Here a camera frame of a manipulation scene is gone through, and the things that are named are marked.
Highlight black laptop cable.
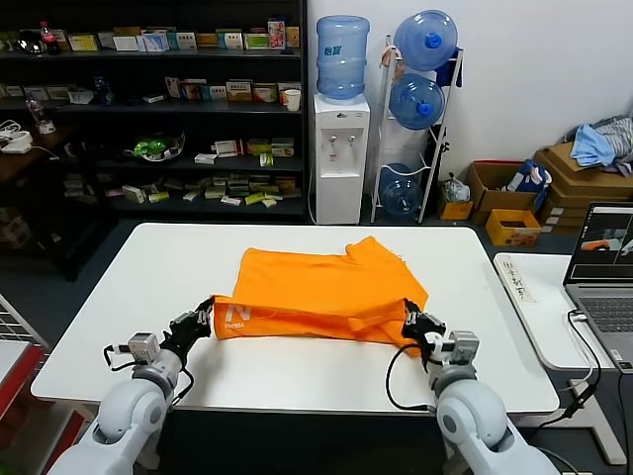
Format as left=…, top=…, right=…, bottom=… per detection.
left=533, top=307, right=602, bottom=430

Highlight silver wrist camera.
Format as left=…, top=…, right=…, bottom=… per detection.
left=127, top=332, right=160, bottom=366
left=425, top=330, right=481, bottom=368

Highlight bowl of green fruit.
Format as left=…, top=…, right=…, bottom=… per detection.
left=122, top=131, right=187, bottom=164

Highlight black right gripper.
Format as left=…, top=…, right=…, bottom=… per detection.
left=401, top=298, right=445, bottom=356

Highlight green orange box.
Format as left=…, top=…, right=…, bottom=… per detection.
left=251, top=82, right=279, bottom=104

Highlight cola bottle red cap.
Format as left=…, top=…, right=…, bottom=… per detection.
left=38, top=20, right=61, bottom=56

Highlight blue white package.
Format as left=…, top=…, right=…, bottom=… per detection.
left=504, top=157, right=553, bottom=213

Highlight pink hanging cloth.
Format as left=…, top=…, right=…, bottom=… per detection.
left=379, top=42, right=405, bottom=84

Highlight white water dispenser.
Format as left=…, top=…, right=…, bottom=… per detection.
left=313, top=92, right=372, bottom=227

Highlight grey striped cloth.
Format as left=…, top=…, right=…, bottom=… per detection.
left=590, top=116, right=633, bottom=178

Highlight tall pink box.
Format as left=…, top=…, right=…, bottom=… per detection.
left=266, top=19, right=288, bottom=52

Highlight large brown cardboard box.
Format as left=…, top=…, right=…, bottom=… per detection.
left=532, top=142, right=633, bottom=199

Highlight dark wooden desk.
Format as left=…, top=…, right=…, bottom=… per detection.
left=0, top=124, right=120, bottom=283

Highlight large white table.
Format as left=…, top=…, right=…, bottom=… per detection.
left=30, top=222, right=561, bottom=417

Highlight red white cart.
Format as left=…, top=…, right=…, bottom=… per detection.
left=0, top=339, right=95, bottom=475

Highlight labelled blue water jug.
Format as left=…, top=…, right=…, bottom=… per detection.
left=316, top=15, right=372, bottom=104

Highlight blue plastic bottle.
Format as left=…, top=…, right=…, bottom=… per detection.
left=92, top=73, right=114, bottom=106

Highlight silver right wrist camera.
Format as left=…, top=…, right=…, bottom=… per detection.
left=425, top=330, right=481, bottom=368

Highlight black shelf unit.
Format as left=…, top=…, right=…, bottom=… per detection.
left=0, top=0, right=309, bottom=222

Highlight small white side table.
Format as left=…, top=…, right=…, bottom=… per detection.
left=493, top=251, right=633, bottom=466

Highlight crumpled plastic bag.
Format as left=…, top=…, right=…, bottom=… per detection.
left=439, top=171, right=472, bottom=204

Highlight open cardboard box red rim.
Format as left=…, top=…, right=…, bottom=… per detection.
left=466, top=159, right=540, bottom=228

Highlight yellow red box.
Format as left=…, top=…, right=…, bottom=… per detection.
left=276, top=81, right=302, bottom=105

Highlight grey laptop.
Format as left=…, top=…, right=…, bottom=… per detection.
left=563, top=201, right=633, bottom=373

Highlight orange yellow fruit box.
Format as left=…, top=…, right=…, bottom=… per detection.
left=484, top=208, right=544, bottom=247

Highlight white power strip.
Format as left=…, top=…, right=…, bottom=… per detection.
left=0, top=131, right=34, bottom=154

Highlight clear bottle purple contents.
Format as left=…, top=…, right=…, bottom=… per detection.
left=24, top=93, right=55, bottom=136

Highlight orange t-shirt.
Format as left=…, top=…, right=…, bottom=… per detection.
left=211, top=236, right=430, bottom=358

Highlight brown cardboard box white labels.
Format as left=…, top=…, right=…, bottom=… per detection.
left=537, top=185, right=633, bottom=235

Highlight light blue cloth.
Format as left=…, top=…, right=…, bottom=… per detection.
left=569, top=123, right=619, bottom=167

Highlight white laptop cable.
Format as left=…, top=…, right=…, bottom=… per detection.
left=568, top=313, right=594, bottom=385

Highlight small yellow cardboard box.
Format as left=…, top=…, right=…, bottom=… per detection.
left=437, top=197, right=475, bottom=222

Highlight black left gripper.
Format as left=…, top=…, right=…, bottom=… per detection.
left=161, top=298, right=217, bottom=355

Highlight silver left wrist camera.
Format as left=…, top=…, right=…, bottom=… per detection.
left=127, top=332, right=160, bottom=366

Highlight white wire jug rack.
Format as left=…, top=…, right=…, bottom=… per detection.
left=370, top=33, right=466, bottom=225

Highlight white teal yellow box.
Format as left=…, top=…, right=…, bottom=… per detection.
left=216, top=30, right=245, bottom=51

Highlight dark blue hanging cloth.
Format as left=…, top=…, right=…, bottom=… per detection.
left=434, top=47, right=466, bottom=90

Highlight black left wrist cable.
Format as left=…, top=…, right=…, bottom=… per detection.
left=102, top=343, right=137, bottom=373

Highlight shiny black helmet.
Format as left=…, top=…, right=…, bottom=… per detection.
left=16, top=29, right=46, bottom=54

